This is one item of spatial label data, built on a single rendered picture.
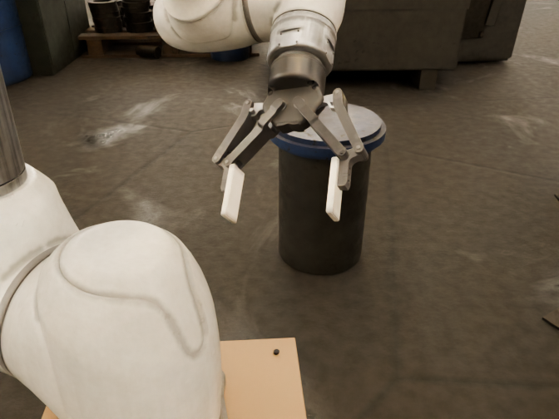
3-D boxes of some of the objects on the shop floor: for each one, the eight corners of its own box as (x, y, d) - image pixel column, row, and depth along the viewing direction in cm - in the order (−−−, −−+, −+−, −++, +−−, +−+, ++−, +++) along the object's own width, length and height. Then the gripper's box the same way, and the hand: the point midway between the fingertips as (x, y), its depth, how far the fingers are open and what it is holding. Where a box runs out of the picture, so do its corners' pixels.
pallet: (258, 30, 426) (256, -29, 403) (259, 56, 357) (258, -13, 334) (109, 32, 421) (99, -28, 399) (81, 58, 352) (67, -12, 330)
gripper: (205, 64, 72) (174, 209, 64) (385, 34, 61) (373, 203, 54) (230, 94, 78) (205, 229, 70) (398, 71, 68) (388, 227, 60)
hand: (279, 209), depth 63 cm, fingers open, 13 cm apart
